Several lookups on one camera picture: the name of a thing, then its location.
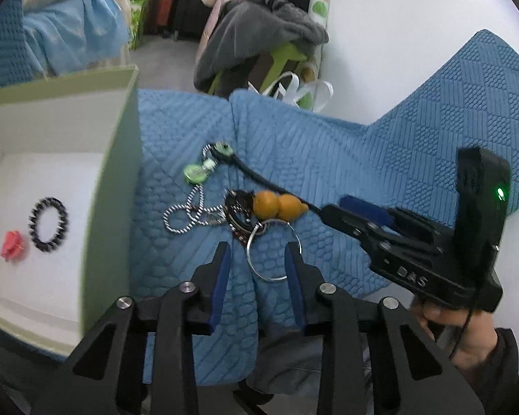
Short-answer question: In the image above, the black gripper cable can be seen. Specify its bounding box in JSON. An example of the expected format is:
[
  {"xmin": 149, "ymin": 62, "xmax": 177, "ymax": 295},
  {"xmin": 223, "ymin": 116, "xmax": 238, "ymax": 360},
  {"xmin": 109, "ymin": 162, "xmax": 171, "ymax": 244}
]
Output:
[{"xmin": 450, "ymin": 246, "xmax": 501, "ymax": 359}]

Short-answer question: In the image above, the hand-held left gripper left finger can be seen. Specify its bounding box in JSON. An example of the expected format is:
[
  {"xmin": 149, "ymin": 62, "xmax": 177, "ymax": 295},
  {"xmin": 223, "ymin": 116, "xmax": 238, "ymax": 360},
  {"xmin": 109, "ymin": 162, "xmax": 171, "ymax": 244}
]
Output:
[{"xmin": 32, "ymin": 242, "xmax": 232, "ymax": 415}]

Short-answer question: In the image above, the blue quilted headboard cushion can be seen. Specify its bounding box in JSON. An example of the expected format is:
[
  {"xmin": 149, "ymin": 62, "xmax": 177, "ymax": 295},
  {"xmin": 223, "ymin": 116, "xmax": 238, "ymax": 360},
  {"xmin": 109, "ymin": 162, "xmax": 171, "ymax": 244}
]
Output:
[{"xmin": 0, "ymin": 0, "xmax": 39, "ymax": 91}]

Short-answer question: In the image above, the black bead bracelet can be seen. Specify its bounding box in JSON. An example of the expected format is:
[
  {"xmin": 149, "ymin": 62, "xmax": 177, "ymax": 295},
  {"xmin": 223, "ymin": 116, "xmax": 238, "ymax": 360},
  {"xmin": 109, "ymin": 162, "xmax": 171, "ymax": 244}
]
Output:
[{"xmin": 28, "ymin": 197, "xmax": 69, "ymax": 251}]

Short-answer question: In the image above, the grey cloth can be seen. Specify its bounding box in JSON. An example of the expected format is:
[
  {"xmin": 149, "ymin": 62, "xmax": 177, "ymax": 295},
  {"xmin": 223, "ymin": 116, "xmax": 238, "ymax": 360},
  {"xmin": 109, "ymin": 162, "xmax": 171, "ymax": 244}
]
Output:
[{"xmin": 246, "ymin": 333, "xmax": 373, "ymax": 398}]

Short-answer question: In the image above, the blue quilted pillow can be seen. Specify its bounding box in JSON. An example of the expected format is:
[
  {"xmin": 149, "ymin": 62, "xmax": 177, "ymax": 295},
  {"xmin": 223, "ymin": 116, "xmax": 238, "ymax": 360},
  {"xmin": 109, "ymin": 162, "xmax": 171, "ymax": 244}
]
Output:
[{"xmin": 363, "ymin": 29, "xmax": 519, "ymax": 217}]

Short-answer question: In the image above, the green shopping bag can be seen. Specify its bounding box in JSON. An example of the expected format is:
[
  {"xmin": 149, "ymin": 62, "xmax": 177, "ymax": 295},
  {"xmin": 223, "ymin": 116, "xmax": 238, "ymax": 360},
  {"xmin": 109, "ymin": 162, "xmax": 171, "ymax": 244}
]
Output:
[{"xmin": 129, "ymin": 0, "xmax": 150, "ymax": 50}]

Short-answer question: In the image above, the grey clothes pile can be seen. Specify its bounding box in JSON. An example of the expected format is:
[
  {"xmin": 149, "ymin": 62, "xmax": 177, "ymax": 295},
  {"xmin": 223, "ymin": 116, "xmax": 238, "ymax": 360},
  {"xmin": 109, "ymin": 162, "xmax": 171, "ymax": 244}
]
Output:
[{"xmin": 194, "ymin": 0, "xmax": 329, "ymax": 93}]

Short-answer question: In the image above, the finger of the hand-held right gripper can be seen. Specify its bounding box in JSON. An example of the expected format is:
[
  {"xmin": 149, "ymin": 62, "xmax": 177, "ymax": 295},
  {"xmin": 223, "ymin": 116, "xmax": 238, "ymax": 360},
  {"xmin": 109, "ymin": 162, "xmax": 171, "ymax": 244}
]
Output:
[
  {"xmin": 321, "ymin": 204, "xmax": 392, "ymax": 253},
  {"xmin": 339, "ymin": 195, "xmax": 453, "ymax": 236}
]

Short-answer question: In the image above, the red suitcase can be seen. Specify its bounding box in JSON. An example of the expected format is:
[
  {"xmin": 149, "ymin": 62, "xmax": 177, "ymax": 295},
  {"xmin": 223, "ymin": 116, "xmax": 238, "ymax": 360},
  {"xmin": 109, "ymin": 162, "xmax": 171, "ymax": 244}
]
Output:
[{"xmin": 145, "ymin": 0, "xmax": 176, "ymax": 35}]

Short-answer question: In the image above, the orange gourd charm black cord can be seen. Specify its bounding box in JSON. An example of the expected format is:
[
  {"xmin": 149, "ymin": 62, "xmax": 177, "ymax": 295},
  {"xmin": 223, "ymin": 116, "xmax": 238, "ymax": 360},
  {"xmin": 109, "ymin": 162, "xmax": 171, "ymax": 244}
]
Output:
[{"xmin": 214, "ymin": 142, "xmax": 329, "ymax": 221}]

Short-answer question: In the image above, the person's right hand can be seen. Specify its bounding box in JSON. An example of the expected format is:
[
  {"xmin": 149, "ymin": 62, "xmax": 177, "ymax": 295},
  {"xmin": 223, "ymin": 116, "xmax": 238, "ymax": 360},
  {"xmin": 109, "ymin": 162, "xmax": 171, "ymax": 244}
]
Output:
[{"xmin": 411, "ymin": 296, "xmax": 498, "ymax": 368}]

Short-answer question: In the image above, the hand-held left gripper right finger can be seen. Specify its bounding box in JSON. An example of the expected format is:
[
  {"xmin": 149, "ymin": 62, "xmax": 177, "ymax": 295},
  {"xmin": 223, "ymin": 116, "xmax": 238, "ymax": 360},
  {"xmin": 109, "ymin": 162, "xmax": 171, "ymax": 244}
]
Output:
[{"xmin": 284, "ymin": 242, "xmax": 487, "ymax": 415}]

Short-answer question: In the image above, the green pendant ball-chain necklace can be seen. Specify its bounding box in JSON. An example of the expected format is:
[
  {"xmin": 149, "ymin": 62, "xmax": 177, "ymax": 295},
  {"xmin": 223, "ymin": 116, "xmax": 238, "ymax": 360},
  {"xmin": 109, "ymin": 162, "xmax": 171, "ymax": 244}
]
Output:
[{"xmin": 163, "ymin": 144, "xmax": 226, "ymax": 235}]

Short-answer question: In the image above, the light blue bed sheet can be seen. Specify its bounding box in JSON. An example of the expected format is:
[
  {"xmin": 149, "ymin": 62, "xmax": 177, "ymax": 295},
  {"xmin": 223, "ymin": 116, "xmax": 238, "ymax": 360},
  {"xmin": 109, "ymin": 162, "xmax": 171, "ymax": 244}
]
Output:
[{"xmin": 24, "ymin": 0, "xmax": 130, "ymax": 76}]

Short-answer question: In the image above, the green chair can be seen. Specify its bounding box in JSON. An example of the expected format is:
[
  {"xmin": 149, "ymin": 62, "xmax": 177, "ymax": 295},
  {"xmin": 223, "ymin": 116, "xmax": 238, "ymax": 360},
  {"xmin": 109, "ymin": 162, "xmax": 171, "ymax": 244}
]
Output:
[{"xmin": 212, "ymin": 43, "xmax": 308, "ymax": 98}]

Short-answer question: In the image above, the metal key ring black clip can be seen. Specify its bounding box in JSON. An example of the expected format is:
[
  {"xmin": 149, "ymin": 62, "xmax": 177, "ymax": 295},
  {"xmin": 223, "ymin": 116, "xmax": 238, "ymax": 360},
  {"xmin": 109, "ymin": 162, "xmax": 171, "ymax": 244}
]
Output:
[{"xmin": 224, "ymin": 189, "xmax": 301, "ymax": 282}]

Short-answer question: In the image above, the white strapped tote bag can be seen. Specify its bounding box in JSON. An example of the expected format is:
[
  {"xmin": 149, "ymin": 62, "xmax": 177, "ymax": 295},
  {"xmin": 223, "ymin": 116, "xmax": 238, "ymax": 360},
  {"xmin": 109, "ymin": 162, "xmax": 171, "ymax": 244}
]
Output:
[{"xmin": 247, "ymin": 71, "xmax": 335, "ymax": 111}]

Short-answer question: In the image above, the black suitcase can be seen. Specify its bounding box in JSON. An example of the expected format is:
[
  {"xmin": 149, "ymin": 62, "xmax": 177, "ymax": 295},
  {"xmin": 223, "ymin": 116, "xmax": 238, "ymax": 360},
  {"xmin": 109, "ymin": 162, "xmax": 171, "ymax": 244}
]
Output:
[{"xmin": 173, "ymin": 0, "xmax": 206, "ymax": 42}]

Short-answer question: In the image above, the person's right forearm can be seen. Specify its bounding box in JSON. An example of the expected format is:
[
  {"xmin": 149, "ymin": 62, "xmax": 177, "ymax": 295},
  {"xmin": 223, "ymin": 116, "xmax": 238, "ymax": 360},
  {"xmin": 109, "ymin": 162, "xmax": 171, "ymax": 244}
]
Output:
[{"xmin": 452, "ymin": 329, "xmax": 519, "ymax": 411}]

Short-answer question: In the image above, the blue quilted blanket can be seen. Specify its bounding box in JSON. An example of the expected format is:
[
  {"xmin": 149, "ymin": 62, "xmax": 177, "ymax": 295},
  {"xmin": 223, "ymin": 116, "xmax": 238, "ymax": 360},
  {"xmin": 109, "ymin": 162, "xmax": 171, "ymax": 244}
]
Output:
[{"xmin": 130, "ymin": 89, "xmax": 394, "ymax": 385}]

